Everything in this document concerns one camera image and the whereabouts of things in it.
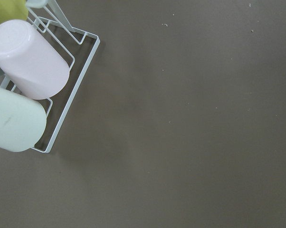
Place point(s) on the white cup on rack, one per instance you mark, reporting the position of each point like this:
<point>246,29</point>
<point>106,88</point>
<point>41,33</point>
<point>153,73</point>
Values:
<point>22,121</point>

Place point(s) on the pink cup on rack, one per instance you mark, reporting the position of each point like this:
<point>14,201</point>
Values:
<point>31,63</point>

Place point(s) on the mint cup on rack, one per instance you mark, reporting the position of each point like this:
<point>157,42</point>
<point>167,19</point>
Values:
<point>36,4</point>

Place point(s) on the yellow cup on rack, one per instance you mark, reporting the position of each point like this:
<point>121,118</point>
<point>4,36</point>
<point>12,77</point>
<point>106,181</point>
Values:
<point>13,9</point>

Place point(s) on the white wire cup rack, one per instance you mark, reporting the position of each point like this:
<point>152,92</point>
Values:
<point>78,48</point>

